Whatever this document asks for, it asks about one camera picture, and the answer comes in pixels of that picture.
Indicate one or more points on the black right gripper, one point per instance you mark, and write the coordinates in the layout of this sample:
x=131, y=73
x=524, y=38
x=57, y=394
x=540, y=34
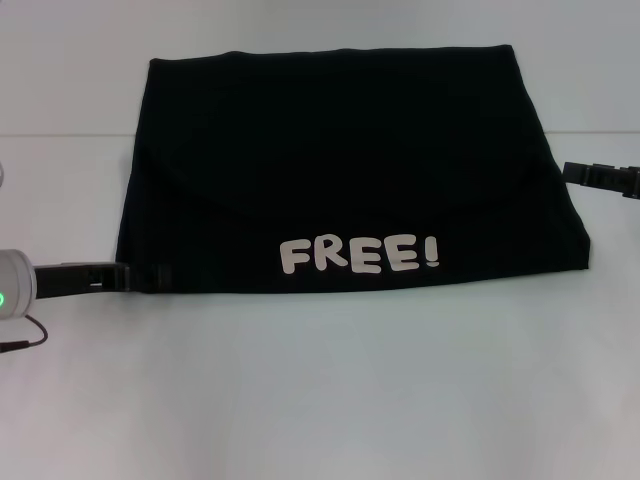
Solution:
x=615, y=180

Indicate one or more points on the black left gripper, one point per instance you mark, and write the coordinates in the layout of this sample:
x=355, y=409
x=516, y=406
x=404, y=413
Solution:
x=75, y=280

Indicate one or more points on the black t-shirt with FREE print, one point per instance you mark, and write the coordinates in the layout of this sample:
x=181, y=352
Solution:
x=350, y=150

